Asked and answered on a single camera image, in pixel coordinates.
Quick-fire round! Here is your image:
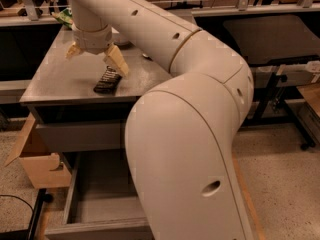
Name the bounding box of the metal railing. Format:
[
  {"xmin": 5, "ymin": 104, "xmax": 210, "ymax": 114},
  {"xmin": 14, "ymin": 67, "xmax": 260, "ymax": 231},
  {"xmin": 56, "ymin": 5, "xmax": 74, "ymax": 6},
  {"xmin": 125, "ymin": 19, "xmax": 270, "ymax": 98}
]
[{"xmin": 0, "ymin": 0, "xmax": 320, "ymax": 28}]

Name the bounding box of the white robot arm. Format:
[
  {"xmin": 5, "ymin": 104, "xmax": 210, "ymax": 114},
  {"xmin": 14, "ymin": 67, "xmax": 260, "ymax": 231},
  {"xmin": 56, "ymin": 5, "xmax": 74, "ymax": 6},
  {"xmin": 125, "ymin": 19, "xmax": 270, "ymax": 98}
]
[{"xmin": 71, "ymin": 0, "xmax": 254, "ymax": 240}]

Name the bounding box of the black rolling table frame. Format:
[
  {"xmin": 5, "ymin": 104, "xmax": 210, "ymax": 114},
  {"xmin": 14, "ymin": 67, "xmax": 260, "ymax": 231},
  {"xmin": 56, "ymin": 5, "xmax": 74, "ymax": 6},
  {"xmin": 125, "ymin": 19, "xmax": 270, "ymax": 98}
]
[{"xmin": 244, "ymin": 55, "xmax": 320, "ymax": 150}]

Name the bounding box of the brown cardboard box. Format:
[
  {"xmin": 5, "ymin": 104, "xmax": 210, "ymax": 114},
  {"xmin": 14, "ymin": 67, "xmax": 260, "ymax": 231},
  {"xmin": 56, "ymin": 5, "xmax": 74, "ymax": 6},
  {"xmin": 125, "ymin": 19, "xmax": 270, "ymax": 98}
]
[{"xmin": 4, "ymin": 114, "xmax": 71, "ymax": 189}]

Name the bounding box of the grey drawer cabinet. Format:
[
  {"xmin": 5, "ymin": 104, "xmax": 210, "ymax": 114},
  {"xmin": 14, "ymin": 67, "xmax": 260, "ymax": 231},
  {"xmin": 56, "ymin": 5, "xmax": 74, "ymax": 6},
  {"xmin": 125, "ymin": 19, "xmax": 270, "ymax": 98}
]
[{"xmin": 19, "ymin": 13, "xmax": 174, "ymax": 192}]

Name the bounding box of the green chip bag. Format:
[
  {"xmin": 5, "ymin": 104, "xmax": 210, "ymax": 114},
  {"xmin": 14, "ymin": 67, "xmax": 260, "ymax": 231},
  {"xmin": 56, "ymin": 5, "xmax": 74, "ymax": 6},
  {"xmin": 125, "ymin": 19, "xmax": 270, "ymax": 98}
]
[{"xmin": 52, "ymin": 8, "xmax": 73, "ymax": 29}]

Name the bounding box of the black cable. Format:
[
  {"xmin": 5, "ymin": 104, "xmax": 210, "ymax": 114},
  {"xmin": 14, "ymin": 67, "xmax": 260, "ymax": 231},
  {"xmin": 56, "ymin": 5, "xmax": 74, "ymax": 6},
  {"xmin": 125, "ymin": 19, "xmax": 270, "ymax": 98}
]
[{"xmin": 0, "ymin": 194, "xmax": 35, "ymax": 215}]

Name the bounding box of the open grey middle drawer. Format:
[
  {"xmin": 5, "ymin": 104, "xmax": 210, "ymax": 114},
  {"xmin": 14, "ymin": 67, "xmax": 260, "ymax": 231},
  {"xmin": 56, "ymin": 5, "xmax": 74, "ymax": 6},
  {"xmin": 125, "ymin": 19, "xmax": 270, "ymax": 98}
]
[{"xmin": 45, "ymin": 149, "xmax": 154, "ymax": 240}]

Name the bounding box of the white bowl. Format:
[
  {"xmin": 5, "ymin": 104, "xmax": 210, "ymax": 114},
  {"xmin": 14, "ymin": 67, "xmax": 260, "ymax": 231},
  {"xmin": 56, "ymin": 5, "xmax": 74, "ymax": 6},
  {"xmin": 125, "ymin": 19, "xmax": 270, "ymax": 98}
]
[{"xmin": 112, "ymin": 29, "xmax": 130, "ymax": 46}]

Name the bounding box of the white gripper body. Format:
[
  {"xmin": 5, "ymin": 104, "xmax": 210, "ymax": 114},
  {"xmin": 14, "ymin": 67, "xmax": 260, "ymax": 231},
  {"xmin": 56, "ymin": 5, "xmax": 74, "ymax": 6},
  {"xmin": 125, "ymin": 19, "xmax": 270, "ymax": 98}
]
[{"xmin": 72, "ymin": 25, "xmax": 112, "ymax": 55}]

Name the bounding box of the closed grey top drawer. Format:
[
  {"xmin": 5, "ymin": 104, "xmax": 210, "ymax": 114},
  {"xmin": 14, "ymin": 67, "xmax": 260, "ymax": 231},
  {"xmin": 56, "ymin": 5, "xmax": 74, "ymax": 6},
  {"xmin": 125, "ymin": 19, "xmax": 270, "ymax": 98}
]
[{"xmin": 36, "ymin": 121, "xmax": 124, "ymax": 152}]

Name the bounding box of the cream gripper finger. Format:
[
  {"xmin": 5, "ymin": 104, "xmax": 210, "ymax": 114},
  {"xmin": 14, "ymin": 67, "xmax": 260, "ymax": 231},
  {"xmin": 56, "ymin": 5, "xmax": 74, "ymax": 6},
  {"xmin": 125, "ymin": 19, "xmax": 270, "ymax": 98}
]
[
  {"xmin": 66, "ymin": 42, "xmax": 82, "ymax": 59},
  {"xmin": 104, "ymin": 44, "xmax": 129, "ymax": 77}
]

